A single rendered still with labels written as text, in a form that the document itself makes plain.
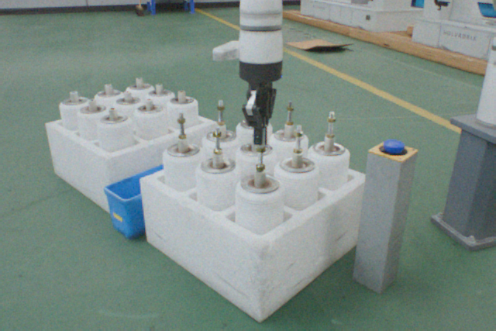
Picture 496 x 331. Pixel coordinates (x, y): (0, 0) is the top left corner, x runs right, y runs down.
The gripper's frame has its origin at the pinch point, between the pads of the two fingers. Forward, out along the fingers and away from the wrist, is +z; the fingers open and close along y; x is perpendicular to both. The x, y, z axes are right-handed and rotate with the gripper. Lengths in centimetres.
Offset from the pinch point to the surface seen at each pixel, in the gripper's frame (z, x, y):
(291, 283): 30.8, -7.4, -1.8
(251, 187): 9.8, 0.9, -2.5
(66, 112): 12, 71, 27
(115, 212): 29, 41, 7
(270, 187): 9.8, -2.4, -1.2
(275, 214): 14.6, -4.0, -2.5
